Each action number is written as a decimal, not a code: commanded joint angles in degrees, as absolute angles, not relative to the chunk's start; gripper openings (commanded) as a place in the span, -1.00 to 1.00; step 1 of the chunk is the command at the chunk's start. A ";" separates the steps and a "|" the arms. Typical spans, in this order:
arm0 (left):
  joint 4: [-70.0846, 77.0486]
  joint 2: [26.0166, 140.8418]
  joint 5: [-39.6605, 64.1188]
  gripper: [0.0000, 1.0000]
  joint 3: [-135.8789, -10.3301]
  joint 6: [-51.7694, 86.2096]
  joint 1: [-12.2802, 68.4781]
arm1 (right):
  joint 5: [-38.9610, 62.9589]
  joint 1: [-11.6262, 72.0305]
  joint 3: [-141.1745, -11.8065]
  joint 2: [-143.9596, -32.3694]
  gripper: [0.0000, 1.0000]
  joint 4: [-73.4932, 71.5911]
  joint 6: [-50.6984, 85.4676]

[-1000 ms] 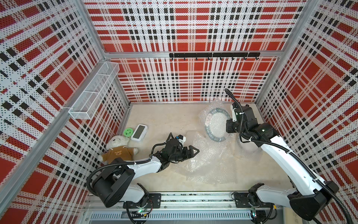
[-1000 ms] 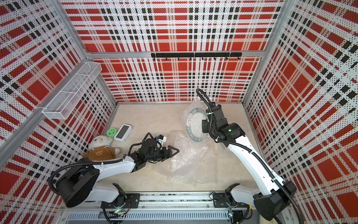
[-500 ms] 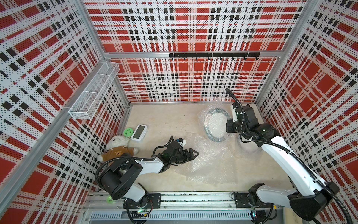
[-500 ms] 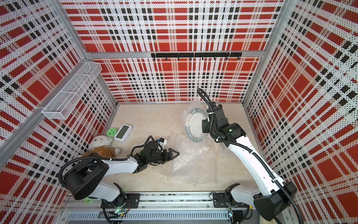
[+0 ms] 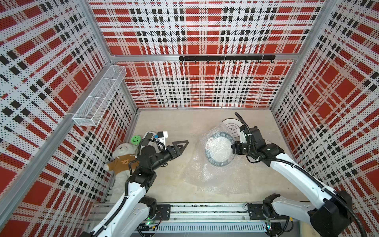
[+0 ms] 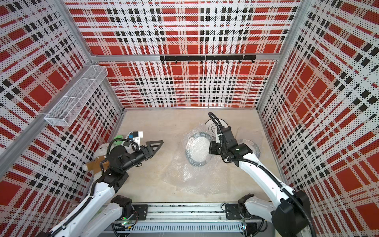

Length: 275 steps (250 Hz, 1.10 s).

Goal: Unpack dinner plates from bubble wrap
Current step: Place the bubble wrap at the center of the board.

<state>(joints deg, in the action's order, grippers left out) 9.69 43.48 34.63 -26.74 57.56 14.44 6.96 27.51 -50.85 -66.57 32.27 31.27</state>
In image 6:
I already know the white wire mesh basket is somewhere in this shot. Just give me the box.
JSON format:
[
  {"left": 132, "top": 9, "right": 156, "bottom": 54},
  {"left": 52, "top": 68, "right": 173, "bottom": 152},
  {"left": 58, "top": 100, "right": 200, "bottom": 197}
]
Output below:
[{"left": 44, "top": 65, "right": 108, "bottom": 127}]

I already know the grey rimmed plate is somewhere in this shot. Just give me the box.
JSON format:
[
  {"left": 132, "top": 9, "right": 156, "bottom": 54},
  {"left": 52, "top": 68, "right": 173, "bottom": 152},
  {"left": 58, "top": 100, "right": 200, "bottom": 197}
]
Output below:
[
  {"left": 185, "top": 131, "right": 213, "bottom": 167},
  {"left": 238, "top": 139, "right": 261, "bottom": 159}
]

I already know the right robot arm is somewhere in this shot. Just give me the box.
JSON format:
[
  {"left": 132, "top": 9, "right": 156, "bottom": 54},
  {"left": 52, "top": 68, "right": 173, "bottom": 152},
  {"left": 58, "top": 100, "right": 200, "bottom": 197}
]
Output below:
[{"left": 209, "top": 126, "right": 316, "bottom": 237}]

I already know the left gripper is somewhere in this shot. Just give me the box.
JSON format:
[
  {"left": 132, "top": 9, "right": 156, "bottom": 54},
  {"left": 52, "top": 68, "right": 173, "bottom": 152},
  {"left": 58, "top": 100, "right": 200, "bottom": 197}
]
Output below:
[{"left": 122, "top": 140, "right": 163, "bottom": 171}]

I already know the black hook rail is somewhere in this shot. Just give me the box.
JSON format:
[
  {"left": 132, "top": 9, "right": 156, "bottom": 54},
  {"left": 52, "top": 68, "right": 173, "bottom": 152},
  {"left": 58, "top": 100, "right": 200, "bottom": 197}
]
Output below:
[{"left": 159, "top": 55, "right": 257, "bottom": 63}]

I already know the green round button toy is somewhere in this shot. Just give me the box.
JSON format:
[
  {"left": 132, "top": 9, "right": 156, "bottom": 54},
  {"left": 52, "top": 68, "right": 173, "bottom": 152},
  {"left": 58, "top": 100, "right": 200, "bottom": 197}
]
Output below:
[{"left": 113, "top": 135, "right": 125, "bottom": 146}]

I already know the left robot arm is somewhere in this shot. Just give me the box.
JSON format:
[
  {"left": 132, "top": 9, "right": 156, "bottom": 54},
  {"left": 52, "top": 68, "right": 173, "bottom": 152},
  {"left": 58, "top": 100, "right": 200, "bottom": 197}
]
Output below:
[{"left": 38, "top": 139, "right": 164, "bottom": 237}]

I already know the bubble wrap of orange plate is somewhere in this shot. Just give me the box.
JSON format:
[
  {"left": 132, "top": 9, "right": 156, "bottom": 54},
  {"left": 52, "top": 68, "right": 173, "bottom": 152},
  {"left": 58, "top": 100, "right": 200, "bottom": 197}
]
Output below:
[{"left": 162, "top": 161, "right": 231, "bottom": 196}]

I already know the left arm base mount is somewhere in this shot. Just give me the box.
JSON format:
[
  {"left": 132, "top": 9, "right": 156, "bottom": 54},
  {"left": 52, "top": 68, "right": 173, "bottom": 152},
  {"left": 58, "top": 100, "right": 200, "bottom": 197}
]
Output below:
[{"left": 129, "top": 204, "right": 149, "bottom": 221}]

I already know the white plate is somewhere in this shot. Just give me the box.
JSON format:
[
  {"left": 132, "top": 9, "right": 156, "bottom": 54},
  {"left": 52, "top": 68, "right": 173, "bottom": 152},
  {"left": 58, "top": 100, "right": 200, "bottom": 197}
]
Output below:
[{"left": 205, "top": 119, "right": 229, "bottom": 137}]

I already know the white teddy bear toy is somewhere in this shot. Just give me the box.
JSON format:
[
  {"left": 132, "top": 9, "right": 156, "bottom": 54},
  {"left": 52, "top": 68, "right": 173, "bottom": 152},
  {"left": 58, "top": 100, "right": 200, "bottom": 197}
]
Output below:
[{"left": 82, "top": 143, "right": 109, "bottom": 180}]

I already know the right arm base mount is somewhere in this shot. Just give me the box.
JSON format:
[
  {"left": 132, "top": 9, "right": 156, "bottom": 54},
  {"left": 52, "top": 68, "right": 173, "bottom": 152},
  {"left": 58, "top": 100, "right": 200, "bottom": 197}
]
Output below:
[{"left": 224, "top": 203, "right": 245, "bottom": 220}]

